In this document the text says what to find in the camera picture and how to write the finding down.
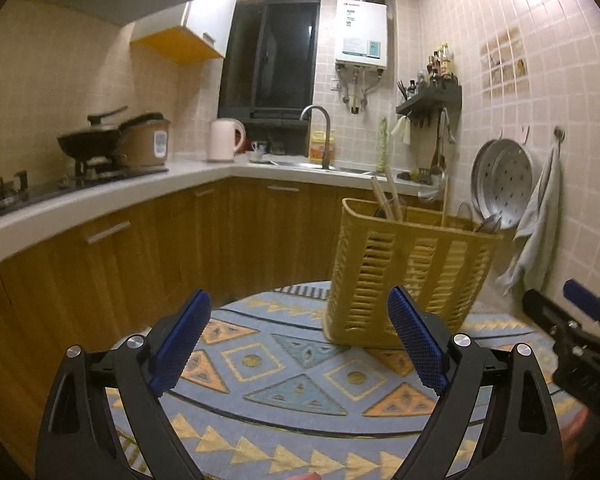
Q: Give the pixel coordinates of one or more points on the metal wall hook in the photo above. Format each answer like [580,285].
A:
[559,134]

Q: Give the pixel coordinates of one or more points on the white electric kettle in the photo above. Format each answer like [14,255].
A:
[222,142]

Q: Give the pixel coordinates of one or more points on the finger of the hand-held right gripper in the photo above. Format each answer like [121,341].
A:
[585,297]
[545,310]

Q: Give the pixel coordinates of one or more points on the hanging metal ladle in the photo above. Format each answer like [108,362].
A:
[438,145]

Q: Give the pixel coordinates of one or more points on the steel kitchen sink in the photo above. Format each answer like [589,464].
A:
[305,165]

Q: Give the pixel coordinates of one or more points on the blue patterned tablecloth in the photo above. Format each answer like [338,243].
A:
[280,360]

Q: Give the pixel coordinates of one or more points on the dark wall shelf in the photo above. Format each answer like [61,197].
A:
[435,97]

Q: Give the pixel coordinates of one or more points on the round metal steamer tray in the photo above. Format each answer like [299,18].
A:
[510,180]

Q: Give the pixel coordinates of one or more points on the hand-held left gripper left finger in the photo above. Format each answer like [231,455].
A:
[180,345]

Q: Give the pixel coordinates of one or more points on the brown rice cooker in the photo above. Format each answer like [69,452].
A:
[145,145]

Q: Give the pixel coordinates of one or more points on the white kitchen countertop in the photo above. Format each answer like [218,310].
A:
[130,190]

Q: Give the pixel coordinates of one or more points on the dark framed window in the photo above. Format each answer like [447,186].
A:
[270,60]

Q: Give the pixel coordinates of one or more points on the wooden base cabinets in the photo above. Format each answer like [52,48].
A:
[180,240]

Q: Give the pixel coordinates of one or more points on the curved metal faucet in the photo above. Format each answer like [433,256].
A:
[326,135]

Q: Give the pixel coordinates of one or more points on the yellow slotted utensil basket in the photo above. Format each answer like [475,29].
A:
[355,240]

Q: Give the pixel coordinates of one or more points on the pale wooden chopstick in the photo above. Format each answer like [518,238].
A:
[445,202]
[400,205]
[378,195]
[391,190]

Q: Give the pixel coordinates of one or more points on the person's right hand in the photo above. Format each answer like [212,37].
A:
[579,422]

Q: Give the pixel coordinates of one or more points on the row of seasoning bottles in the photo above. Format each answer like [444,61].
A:
[440,67]

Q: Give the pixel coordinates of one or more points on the tall green patterned object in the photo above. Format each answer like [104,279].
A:
[382,145]

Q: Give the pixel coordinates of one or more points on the white gas water heater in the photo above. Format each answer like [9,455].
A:
[360,30]

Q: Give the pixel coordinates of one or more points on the small white cup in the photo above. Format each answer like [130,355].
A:
[257,147]

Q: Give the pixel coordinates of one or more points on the white hanging cloth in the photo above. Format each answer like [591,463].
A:
[401,130]

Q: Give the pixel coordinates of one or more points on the grey hanging towel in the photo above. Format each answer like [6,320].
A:
[535,220]

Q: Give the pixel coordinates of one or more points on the white and yellow wall cabinet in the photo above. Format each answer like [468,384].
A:
[215,5]

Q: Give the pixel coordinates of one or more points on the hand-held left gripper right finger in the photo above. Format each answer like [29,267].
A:
[417,340]

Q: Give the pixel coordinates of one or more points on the black gas stove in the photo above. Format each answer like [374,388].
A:
[40,195]

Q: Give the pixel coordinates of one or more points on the black wok with lid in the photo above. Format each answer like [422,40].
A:
[87,145]

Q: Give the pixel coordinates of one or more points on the yellow plastic bottle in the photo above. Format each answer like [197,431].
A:
[317,147]

